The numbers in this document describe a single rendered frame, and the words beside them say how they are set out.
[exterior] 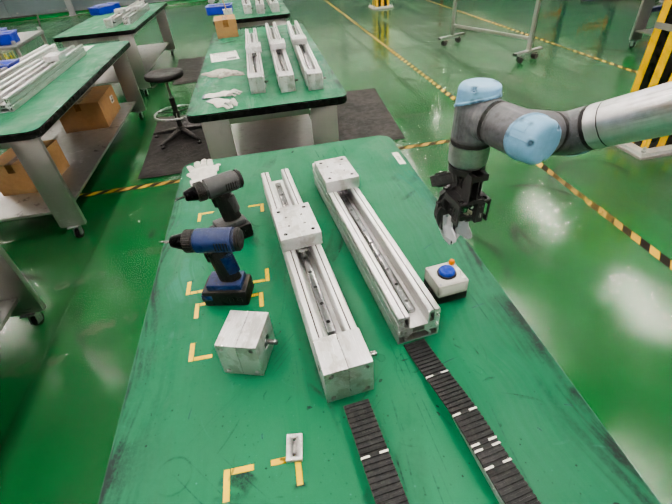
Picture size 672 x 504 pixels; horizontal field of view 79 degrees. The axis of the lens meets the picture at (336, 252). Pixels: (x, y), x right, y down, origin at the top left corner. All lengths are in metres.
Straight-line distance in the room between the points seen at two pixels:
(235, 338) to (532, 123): 0.67
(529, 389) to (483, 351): 0.12
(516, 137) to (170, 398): 0.83
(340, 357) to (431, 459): 0.24
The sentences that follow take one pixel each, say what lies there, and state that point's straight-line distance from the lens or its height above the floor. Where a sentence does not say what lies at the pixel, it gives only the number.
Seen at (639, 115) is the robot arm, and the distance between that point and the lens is 0.76.
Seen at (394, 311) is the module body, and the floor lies 0.86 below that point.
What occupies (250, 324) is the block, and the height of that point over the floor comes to 0.87.
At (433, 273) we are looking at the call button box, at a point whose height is 0.84.
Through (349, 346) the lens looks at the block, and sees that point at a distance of 0.83.
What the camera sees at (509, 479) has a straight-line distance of 0.80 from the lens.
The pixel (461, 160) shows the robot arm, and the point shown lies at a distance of 0.82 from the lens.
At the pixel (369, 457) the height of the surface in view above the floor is 0.81.
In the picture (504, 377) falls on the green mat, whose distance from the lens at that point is 0.94.
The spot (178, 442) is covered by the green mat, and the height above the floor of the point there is 0.78.
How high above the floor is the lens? 1.53
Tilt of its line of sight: 39 degrees down
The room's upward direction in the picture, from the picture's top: 5 degrees counter-clockwise
